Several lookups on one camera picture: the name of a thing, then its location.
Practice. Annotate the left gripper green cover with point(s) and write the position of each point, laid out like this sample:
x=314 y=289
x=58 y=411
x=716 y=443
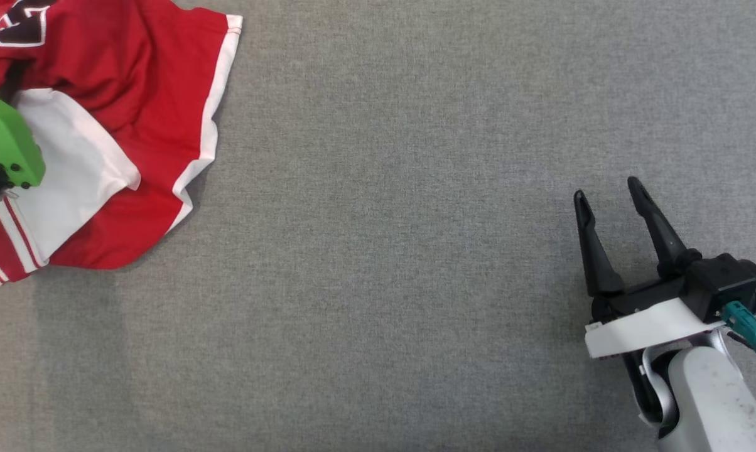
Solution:
x=7 y=141

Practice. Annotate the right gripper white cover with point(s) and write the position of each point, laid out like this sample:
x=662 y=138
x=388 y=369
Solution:
x=648 y=326

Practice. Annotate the red shorts with white stripes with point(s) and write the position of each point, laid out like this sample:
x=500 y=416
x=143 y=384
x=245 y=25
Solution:
x=164 y=94

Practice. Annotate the grey fabric sofa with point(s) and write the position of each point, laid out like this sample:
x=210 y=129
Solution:
x=415 y=251

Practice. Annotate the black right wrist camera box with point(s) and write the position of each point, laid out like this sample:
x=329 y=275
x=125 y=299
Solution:
x=723 y=282

